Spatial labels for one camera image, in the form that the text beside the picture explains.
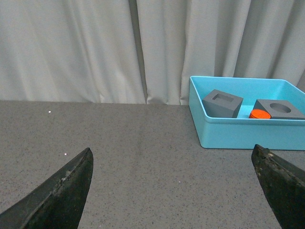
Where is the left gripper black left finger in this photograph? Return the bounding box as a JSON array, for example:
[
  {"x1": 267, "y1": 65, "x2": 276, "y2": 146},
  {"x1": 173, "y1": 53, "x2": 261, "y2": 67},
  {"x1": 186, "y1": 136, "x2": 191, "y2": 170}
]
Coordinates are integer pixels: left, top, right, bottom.
[{"x1": 0, "y1": 148, "x2": 93, "y2": 229}]

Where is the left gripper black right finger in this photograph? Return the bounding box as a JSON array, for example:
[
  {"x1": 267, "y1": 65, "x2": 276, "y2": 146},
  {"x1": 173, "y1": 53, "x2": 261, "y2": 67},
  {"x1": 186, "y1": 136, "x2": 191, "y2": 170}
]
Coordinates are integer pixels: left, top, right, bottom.
[{"x1": 251, "y1": 144, "x2": 305, "y2": 229}]

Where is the orange cylinder part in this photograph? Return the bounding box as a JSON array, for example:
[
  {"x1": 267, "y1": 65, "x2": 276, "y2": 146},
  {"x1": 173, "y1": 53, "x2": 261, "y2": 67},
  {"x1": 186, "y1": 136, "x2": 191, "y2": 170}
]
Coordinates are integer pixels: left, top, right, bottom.
[{"x1": 249, "y1": 109, "x2": 271, "y2": 119}]

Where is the gray block round hole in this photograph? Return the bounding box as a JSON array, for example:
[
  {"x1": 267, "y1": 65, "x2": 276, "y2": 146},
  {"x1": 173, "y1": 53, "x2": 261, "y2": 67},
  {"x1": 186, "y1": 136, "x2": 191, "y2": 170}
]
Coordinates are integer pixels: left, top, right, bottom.
[{"x1": 254, "y1": 99, "x2": 305, "y2": 120}]

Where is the gray block square hole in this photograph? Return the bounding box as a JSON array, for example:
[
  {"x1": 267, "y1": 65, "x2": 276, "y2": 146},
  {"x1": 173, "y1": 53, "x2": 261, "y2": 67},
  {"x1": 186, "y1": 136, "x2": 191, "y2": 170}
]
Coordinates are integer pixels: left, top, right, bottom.
[{"x1": 202, "y1": 89, "x2": 243, "y2": 118}]

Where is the blue plastic box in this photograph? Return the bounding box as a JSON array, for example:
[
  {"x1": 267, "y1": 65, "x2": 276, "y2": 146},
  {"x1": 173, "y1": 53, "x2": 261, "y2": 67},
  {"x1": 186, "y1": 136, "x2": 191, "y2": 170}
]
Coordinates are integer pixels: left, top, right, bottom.
[{"x1": 189, "y1": 76, "x2": 305, "y2": 150}]

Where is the white curtain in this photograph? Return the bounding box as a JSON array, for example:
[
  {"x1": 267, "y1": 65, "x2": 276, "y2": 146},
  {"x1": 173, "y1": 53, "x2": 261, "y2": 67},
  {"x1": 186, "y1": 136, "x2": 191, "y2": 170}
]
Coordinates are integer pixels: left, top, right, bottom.
[{"x1": 0, "y1": 0, "x2": 305, "y2": 104}]

